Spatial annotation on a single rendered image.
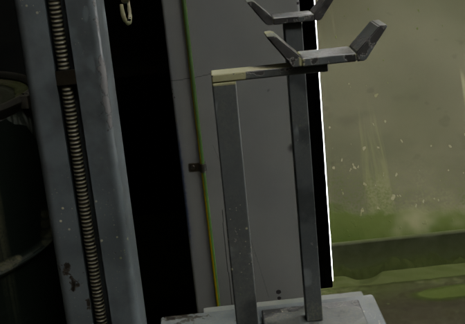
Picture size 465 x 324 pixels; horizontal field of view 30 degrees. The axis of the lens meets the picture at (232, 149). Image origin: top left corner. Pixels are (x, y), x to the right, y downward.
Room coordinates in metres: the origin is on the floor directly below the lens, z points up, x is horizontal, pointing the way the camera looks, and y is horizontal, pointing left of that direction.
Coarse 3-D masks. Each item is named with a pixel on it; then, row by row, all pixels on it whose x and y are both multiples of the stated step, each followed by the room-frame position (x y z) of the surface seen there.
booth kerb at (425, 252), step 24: (360, 240) 2.44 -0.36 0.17; (384, 240) 2.43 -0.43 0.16; (408, 240) 2.43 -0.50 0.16; (432, 240) 2.44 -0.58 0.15; (456, 240) 2.44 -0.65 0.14; (336, 264) 2.43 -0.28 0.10; (360, 264) 2.43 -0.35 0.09; (384, 264) 2.43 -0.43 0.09; (408, 264) 2.43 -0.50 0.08; (432, 264) 2.43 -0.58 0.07
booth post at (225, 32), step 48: (192, 0) 1.14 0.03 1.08; (240, 0) 1.14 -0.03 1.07; (288, 0) 1.14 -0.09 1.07; (192, 48) 1.14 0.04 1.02; (240, 48) 1.14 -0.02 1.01; (240, 96) 1.14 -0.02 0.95; (288, 96) 1.14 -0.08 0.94; (192, 144) 1.14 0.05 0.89; (288, 144) 1.14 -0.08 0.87; (192, 192) 1.14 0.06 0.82; (288, 192) 1.14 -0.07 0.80; (192, 240) 1.14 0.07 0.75; (288, 240) 1.14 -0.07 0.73; (288, 288) 1.14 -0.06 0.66
